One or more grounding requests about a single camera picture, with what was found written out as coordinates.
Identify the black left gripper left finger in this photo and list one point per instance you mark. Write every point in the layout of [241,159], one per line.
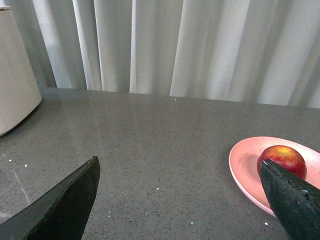
[61,213]

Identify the white curtain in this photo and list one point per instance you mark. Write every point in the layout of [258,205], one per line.
[258,51]

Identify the pink plate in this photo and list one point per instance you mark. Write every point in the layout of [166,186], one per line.
[243,159]

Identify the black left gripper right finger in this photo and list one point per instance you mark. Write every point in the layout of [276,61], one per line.
[295,202]

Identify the white appliance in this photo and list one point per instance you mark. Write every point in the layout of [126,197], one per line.
[19,91]

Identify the red apple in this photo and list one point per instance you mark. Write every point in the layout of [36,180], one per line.
[285,156]

